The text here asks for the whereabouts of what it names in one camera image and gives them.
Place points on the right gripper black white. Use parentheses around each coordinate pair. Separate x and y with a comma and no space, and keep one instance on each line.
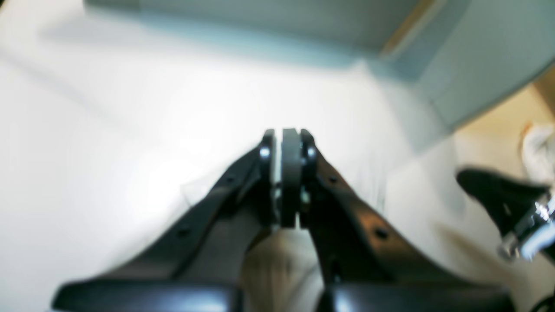
(522,212)

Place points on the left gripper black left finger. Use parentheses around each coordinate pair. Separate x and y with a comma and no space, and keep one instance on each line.
(195,265)

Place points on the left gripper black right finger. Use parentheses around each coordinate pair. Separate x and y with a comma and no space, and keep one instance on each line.
(366,264)

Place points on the grey t-shirt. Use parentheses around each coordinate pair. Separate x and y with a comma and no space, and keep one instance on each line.
(282,274)

